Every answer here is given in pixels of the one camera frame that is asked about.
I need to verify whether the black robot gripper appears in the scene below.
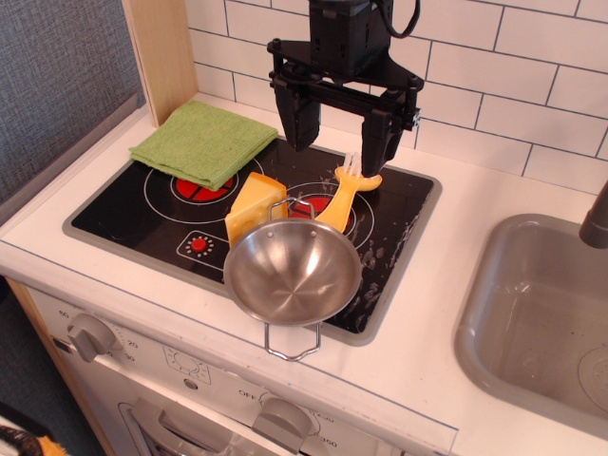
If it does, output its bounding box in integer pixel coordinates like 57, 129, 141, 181
267, 1, 424, 176

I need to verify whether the green rag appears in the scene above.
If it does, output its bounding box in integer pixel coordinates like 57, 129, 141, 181
130, 101, 278, 191

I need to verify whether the yellow dish brush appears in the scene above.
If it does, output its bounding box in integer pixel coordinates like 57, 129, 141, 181
315, 153, 383, 232

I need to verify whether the yellow toy cheese wedge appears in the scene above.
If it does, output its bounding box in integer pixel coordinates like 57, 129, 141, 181
224, 172, 288, 247

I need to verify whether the black toy stovetop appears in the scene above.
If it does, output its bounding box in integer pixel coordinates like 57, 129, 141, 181
63, 139, 442, 346

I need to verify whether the grey faucet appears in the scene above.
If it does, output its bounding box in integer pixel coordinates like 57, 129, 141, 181
579, 182, 608, 249

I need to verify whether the grey plastic sink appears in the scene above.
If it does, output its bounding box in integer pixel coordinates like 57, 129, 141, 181
455, 214, 607, 439

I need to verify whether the grey right oven knob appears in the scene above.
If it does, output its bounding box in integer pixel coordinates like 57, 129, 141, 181
252, 398, 313, 454

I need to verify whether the grey oven knob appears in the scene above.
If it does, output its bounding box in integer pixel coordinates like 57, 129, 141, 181
67, 313, 116, 363
252, 398, 313, 454

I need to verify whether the grey left oven knob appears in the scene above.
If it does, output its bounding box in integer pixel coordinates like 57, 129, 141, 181
67, 313, 116, 363

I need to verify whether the orange black object corner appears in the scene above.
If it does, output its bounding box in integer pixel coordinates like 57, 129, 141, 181
1, 425, 67, 456

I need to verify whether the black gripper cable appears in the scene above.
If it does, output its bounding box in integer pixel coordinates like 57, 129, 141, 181
374, 0, 422, 39

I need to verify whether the steel two-handled pan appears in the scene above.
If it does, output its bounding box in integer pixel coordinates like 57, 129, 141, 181
223, 197, 362, 362

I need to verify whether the grey oven door handle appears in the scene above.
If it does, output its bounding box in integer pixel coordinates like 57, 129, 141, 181
131, 399, 247, 455

